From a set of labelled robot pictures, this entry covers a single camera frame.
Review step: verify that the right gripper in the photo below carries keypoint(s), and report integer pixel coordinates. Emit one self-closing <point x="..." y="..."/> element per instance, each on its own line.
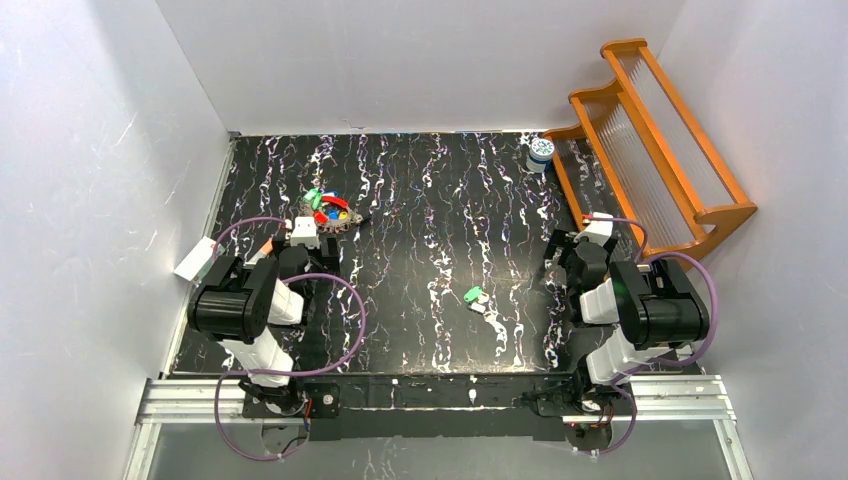
<point x="569" y="249"/>

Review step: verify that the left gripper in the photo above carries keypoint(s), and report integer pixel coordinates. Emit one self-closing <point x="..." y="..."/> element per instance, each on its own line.
<point x="324" y="249"/>

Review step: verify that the keyring with coloured tags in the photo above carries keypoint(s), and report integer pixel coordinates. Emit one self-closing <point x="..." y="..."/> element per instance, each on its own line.
<point x="331" y="213"/>

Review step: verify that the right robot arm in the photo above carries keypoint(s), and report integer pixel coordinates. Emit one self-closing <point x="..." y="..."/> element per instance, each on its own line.
<point x="653" y="308"/>

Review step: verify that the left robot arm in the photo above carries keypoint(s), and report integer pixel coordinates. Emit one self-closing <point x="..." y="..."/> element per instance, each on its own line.
<point x="238" y="302"/>

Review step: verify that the orange white marker tube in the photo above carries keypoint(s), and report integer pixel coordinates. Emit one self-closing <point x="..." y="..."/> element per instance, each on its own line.
<point x="264" y="251"/>

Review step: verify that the white cardboard box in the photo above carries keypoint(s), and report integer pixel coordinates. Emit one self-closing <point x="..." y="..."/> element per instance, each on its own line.
<point x="198" y="261"/>

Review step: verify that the green tagged loose key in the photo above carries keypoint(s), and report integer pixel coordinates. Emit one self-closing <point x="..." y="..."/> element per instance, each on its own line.
<point x="477" y="300"/>

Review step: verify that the small white blue jar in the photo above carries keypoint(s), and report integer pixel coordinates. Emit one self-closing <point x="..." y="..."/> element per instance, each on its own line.
<point x="541" y="152"/>

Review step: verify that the orange wooden rack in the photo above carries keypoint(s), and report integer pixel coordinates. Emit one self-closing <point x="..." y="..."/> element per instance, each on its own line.
<point x="663" y="172"/>

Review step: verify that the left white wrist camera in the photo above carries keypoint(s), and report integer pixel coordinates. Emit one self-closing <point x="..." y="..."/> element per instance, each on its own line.
<point x="305" y="233"/>

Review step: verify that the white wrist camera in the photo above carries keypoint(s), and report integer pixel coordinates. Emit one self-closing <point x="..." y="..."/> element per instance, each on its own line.
<point x="597" y="228"/>
<point x="305" y="233"/>

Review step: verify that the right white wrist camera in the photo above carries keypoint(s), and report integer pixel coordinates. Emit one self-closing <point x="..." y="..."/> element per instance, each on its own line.
<point x="597" y="228"/>

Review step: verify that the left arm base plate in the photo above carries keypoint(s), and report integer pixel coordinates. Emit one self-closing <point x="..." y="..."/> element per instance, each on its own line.
<point x="298" y="399"/>

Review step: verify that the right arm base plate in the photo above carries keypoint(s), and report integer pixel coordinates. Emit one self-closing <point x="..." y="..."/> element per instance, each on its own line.
<point x="558" y="399"/>

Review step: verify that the aluminium rail frame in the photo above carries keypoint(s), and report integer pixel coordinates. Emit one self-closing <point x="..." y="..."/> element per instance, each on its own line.
<point x="455" y="427"/>

